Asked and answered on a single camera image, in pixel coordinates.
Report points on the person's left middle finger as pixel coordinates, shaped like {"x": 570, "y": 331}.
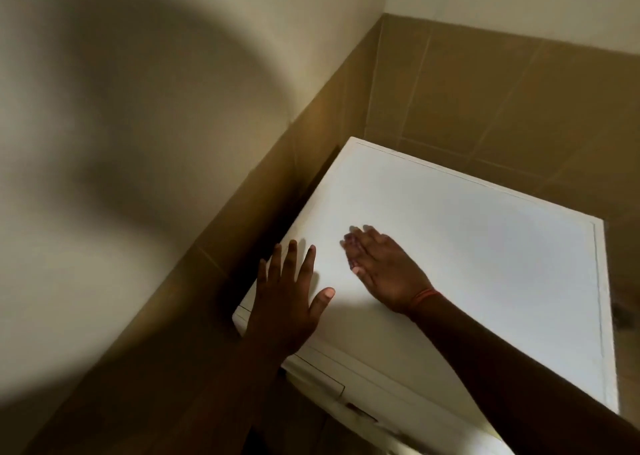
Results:
{"x": 289, "y": 262}

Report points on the person's right hand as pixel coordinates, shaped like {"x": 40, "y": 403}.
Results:
{"x": 385, "y": 275}

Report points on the red wrist thread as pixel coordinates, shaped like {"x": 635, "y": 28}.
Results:
{"x": 422, "y": 298}

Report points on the person's left thumb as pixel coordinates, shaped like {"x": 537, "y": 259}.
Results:
{"x": 322, "y": 301}

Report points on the person's left forearm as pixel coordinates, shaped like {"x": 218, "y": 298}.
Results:
{"x": 220, "y": 399}

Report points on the white washing machine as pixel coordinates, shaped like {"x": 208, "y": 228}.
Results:
{"x": 450, "y": 280}

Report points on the person's left hand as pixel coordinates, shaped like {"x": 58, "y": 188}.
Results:
{"x": 282, "y": 310}

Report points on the person's right thumb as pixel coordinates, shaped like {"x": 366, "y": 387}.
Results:
{"x": 358, "y": 270}

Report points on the person's right forearm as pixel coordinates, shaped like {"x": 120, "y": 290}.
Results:
{"x": 520, "y": 384}

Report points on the person's left little finger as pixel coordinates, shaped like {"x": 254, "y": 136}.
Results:
{"x": 261, "y": 275}

